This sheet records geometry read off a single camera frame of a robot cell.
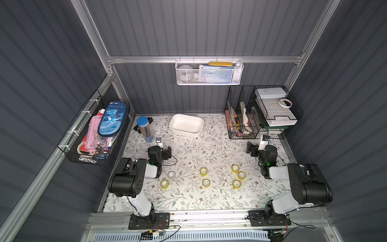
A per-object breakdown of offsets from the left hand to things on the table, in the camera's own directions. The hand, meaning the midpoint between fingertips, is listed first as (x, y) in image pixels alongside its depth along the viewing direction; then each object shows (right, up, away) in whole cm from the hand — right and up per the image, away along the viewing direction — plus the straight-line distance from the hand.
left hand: (162, 146), depth 96 cm
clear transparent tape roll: (+7, -16, -7) cm, 19 cm away
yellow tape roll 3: (+28, -20, -10) cm, 36 cm away
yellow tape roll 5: (+49, -16, -8) cm, 52 cm away
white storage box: (+15, +14, +17) cm, 27 cm away
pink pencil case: (-23, +6, -29) cm, 38 cm away
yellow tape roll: (+4, -20, -11) cm, 23 cm away
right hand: (+62, +3, -3) cm, 62 cm away
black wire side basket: (-29, +6, -34) cm, 45 cm away
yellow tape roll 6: (+45, -20, -11) cm, 51 cm away
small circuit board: (-1, -40, -24) cm, 47 cm away
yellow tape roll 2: (+27, -15, -6) cm, 31 cm away
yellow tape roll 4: (+46, -13, -5) cm, 48 cm away
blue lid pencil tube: (-10, +15, -7) cm, 19 cm away
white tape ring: (+81, +26, +1) cm, 85 cm away
